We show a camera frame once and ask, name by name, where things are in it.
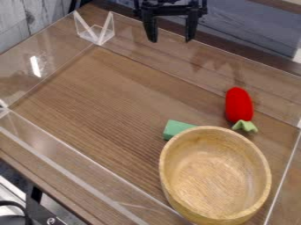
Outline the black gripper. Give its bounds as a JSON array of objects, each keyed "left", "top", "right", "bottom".
[{"left": 133, "top": 0, "right": 209, "bottom": 42}]

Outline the red plush strawberry toy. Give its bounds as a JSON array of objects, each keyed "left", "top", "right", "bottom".
[{"left": 226, "top": 87, "right": 257, "bottom": 132}]

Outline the green foam block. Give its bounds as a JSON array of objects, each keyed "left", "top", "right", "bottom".
[{"left": 162, "top": 120, "right": 196, "bottom": 141}]

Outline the wooden oval bowl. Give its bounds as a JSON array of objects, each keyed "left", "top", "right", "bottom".
[{"left": 160, "top": 126, "right": 272, "bottom": 225}]

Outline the black metal table leg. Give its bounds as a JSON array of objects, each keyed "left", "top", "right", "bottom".
[{"left": 26, "top": 186, "right": 67, "bottom": 225}]

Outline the clear acrylic corner bracket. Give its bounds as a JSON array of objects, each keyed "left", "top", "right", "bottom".
[{"left": 73, "top": 11, "right": 115, "bottom": 46}]

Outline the clear acrylic tray wall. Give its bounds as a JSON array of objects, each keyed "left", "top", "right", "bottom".
[{"left": 0, "top": 4, "right": 301, "bottom": 225}]

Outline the black cable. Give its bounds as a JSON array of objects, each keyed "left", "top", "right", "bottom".
[{"left": 0, "top": 200, "right": 30, "bottom": 225}]

